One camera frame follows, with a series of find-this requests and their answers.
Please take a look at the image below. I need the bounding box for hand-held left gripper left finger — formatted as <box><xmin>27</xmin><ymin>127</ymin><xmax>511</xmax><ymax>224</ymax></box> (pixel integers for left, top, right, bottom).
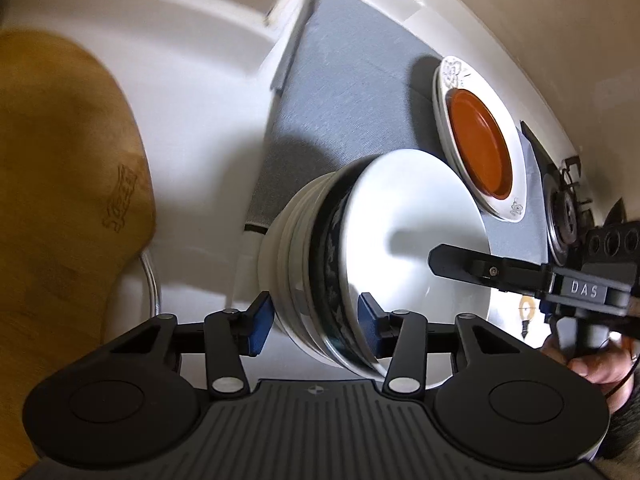
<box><xmin>102</xmin><ymin>291</ymin><xmax>275</xmax><ymax>401</ymax></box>

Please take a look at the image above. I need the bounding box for grey and white printed mat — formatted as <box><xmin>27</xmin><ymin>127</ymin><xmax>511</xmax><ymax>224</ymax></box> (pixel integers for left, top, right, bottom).
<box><xmin>242</xmin><ymin>0</ymin><xmax>556</xmax><ymax>346</ymax></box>

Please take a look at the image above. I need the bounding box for person's right hand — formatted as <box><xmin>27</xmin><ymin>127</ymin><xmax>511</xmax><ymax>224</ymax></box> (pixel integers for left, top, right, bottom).
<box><xmin>542</xmin><ymin>335</ymin><xmax>640</xmax><ymax>386</ymax></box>

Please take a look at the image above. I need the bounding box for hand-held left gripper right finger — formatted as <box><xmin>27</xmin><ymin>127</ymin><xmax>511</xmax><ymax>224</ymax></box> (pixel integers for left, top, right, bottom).
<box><xmin>357</xmin><ymin>292</ymin><xmax>530</xmax><ymax>398</ymax></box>

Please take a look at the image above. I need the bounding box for white ribbed bowl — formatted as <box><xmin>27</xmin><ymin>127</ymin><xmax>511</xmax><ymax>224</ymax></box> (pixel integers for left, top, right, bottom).
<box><xmin>256</xmin><ymin>170</ymin><xmax>351</xmax><ymax>361</ymax></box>

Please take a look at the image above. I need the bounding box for black glass gas stove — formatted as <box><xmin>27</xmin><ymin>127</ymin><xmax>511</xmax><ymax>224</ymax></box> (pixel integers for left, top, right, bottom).
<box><xmin>519</xmin><ymin>120</ymin><xmax>631</xmax><ymax>271</ymax></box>

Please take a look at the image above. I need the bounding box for brown round plate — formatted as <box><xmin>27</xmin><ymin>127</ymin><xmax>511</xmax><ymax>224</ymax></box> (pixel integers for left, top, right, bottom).
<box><xmin>446</xmin><ymin>88</ymin><xmax>515</xmax><ymax>201</ymax></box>

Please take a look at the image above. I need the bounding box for black pan support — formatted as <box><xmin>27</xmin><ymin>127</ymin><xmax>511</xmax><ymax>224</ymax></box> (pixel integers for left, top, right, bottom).
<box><xmin>557</xmin><ymin>157</ymin><xmax>601</xmax><ymax>226</ymax></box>

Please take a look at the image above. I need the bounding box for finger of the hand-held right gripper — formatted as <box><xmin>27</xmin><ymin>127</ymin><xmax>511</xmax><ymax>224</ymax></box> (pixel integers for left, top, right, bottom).
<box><xmin>427</xmin><ymin>243</ymin><xmax>549</xmax><ymax>301</ymax></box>

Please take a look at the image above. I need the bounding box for steel stove burner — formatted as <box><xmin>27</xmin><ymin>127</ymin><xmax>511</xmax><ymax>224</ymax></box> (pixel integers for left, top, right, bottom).
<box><xmin>545</xmin><ymin>170</ymin><xmax>583</xmax><ymax>266</ymax></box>

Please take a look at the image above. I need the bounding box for wooden cutting board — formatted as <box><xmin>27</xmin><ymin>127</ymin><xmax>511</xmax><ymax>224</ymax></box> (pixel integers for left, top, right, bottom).
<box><xmin>0</xmin><ymin>27</ymin><xmax>162</xmax><ymax>480</ymax></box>

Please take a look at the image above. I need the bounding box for white bowl blue patterned rim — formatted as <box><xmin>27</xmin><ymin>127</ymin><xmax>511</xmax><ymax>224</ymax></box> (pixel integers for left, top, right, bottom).
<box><xmin>307</xmin><ymin>150</ymin><xmax>493</xmax><ymax>381</ymax></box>

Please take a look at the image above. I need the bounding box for person's right forearm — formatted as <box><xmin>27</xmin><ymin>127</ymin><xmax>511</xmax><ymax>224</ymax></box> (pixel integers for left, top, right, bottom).
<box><xmin>592</xmin><ymin>385</ymin><xmax>640</xmax><ymax>463</ymax></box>

